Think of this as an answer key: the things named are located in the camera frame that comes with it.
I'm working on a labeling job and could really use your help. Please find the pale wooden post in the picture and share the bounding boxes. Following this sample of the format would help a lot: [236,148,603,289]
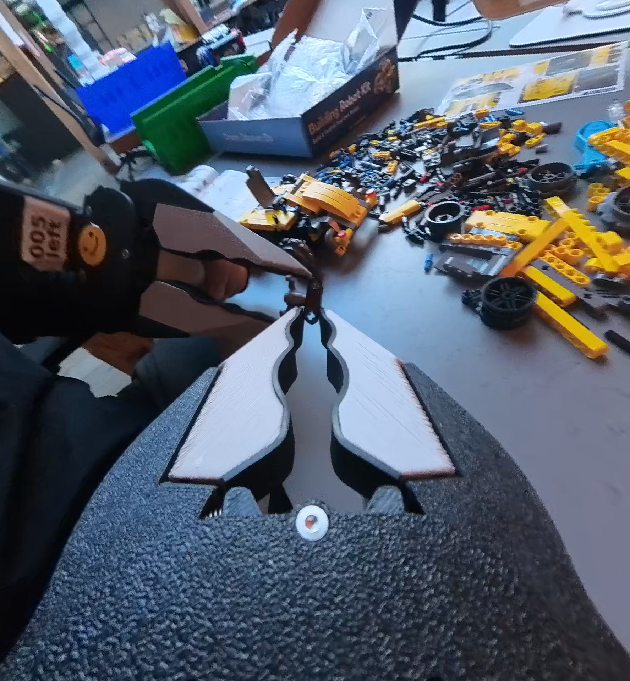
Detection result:
[0,0,121,171]

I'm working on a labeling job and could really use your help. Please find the short black holed beam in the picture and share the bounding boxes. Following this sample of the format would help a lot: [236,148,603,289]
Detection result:
[304,277,323,325]

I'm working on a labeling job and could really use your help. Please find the yellow toy vehicle assembly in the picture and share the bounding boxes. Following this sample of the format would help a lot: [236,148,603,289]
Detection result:
[237,166,380,267]

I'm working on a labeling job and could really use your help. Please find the plain black tyre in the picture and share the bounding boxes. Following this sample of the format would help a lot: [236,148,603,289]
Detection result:
[423,200,467,241]

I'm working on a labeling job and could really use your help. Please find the pile of yellow building pieces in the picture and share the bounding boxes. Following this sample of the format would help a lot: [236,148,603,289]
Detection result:
[445,97,630,299]

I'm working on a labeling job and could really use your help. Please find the long yellow holed beam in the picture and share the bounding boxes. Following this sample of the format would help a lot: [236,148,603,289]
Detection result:
[532,290,609,360]

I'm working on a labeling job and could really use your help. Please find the sticker sheet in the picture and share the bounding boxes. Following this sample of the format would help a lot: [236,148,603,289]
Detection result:
[438,41,629,117]

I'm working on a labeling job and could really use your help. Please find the person's leg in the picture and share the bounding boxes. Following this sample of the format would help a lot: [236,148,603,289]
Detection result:
[128,335,228,400]

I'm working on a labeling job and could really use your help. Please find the crumpled clear plastic bags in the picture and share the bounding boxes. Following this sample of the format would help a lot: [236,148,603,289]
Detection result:
[229,8,398,120]

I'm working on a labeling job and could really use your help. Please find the dark blue cardboard kit box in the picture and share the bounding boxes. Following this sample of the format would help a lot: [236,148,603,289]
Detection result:
[200,47,401,159]

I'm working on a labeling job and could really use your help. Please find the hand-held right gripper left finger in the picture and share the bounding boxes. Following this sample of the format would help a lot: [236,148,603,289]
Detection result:
[167,308,301,511]

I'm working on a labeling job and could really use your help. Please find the black spoked wheel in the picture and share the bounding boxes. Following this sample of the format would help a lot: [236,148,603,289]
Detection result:
[477,276,538,331]

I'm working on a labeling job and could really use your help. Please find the grey desk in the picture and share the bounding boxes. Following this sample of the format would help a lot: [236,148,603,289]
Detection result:
[176,45,630,660]

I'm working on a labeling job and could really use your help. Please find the green plastic bin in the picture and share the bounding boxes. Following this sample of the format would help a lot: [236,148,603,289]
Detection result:
[131,53,259,175]

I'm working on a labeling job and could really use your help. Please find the black cables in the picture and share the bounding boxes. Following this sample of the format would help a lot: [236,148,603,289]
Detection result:
[400,0,499,60]

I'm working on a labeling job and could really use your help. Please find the person's left hand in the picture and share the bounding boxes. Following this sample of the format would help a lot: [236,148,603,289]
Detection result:
[200,260,251,300]

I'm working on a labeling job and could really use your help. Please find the grey digger bucket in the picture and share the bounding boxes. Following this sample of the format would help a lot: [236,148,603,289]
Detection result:
[434,242,515,278]

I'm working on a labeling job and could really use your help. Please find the white paper booklet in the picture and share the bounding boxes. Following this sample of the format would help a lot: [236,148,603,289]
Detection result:
[179,164,273,220]

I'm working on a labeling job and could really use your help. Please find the large blue plastic bin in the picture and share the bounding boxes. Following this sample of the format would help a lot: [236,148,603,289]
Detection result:
[77,43,188,136]

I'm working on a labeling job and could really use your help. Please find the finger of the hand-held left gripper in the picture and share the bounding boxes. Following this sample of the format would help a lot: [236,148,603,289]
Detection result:
[138,281,279,342]
[151,202,314,279]

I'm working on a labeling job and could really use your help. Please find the dark grey joint connector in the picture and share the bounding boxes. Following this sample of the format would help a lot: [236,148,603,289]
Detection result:
[581,274,630,317]

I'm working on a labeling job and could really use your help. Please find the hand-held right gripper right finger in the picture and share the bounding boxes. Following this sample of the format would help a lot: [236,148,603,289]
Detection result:
[319,310,456,503]

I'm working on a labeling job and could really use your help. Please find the white flat device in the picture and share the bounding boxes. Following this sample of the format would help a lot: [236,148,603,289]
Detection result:
[509,0,630,49]

